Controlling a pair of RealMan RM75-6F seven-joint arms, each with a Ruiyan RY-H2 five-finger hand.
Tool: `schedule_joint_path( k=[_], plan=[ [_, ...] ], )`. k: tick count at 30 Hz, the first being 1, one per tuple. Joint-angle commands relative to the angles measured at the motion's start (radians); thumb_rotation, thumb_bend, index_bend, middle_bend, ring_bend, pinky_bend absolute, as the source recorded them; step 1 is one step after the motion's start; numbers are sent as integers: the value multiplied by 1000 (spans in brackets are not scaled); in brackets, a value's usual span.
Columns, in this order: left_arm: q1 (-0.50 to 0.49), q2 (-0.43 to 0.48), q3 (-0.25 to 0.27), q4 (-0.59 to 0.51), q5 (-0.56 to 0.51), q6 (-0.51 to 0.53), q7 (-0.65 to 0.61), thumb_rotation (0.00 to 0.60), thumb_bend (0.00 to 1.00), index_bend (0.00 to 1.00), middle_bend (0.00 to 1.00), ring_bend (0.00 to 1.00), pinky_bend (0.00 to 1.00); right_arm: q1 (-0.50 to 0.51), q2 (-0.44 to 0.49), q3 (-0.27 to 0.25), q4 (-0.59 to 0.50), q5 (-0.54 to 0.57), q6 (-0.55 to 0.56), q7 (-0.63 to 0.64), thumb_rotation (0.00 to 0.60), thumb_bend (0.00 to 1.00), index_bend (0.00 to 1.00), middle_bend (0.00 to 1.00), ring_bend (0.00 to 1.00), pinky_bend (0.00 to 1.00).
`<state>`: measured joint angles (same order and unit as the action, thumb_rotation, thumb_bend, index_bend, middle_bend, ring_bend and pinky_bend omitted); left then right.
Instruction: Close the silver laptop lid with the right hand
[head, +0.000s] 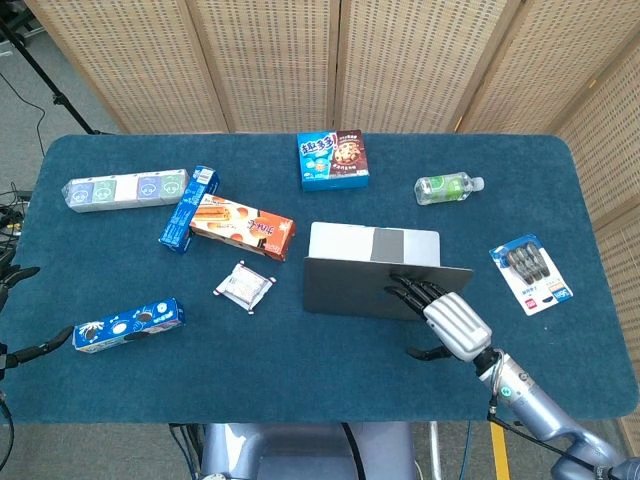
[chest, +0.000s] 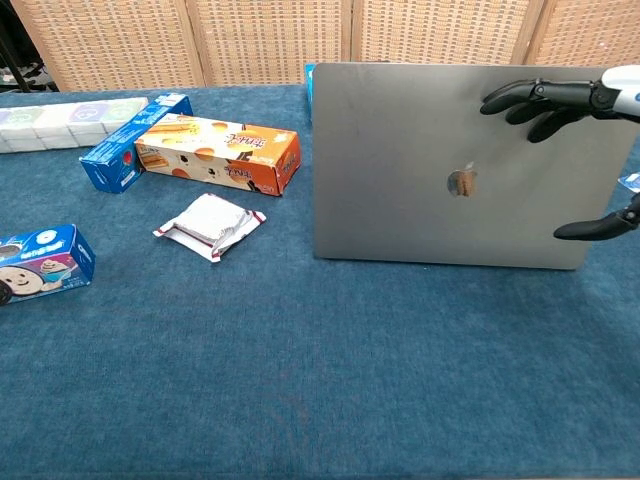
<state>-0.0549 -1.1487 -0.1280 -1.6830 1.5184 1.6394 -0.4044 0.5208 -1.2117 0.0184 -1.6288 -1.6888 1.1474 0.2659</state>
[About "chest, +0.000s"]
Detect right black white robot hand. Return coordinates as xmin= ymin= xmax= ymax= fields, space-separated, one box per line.
xmin=479 ymin=64 xmax=640 ymax=241

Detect grey Apple laptop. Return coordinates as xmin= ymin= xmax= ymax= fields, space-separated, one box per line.
xmin=310 ymin=62 xmax=632 ymax=272

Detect blue brown chip cookie box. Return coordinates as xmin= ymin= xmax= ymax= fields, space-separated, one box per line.
xmin=304 ymin=62 xmax=317 ymax=124

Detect orange biscuit box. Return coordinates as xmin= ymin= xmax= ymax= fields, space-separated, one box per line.
xmin=133 ymin=112 xmax=303 ymax=197

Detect white red-edged snack packet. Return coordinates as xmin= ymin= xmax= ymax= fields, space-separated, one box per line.
xmin=152 ymin=192 xmax=268 ymax=263

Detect blue tablecloth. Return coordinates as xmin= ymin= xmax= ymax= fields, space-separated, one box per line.
xmin=0 ymin=74 xmax=640 ymax=480

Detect wicker folding screen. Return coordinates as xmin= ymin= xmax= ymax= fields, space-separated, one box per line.
xmin=9 ymin=0 xmax=640 ymax=93

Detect long blue cookie box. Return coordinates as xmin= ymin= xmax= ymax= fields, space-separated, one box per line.
xmin=79 ymin=94 xmax=194 ymax=194

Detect pastel tissue multipack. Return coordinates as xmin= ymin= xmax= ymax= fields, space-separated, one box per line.
xmin=0 ymin=96 xmax=150 ymax=154

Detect blue cartoon face cookie box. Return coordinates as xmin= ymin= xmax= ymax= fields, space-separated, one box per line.
xmin=0 ymin=223 xmax=97 ymax=307

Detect black stand pole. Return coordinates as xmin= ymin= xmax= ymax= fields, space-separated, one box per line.
xmin=0 ymin=39 xmax=31 ymax=94

